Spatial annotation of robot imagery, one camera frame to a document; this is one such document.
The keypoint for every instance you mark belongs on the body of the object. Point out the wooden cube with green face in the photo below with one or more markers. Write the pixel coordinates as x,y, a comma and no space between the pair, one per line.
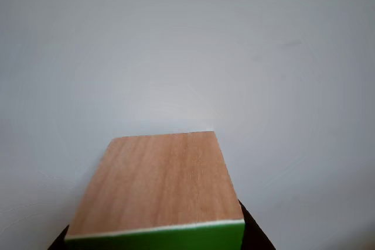
164,185

